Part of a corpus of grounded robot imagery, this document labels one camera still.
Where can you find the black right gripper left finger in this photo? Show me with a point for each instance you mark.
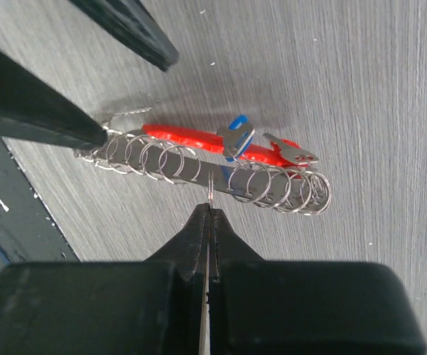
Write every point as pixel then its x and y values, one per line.
pixel 155 306

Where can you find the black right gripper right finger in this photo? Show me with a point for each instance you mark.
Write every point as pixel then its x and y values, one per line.
pixel 260 306

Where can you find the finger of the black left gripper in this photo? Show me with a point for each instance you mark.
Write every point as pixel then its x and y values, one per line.
pixel 31 110
pixel 130 23

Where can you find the red plastic handle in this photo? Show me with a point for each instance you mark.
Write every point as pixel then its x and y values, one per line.
pixel 255 156

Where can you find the silver key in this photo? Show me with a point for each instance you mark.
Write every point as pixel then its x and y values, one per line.
pixel 292 154

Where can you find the blue capped key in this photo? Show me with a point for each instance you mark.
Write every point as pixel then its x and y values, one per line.
pixel 236 137

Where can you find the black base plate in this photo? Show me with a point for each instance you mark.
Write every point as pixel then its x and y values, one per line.
pixel 27 229

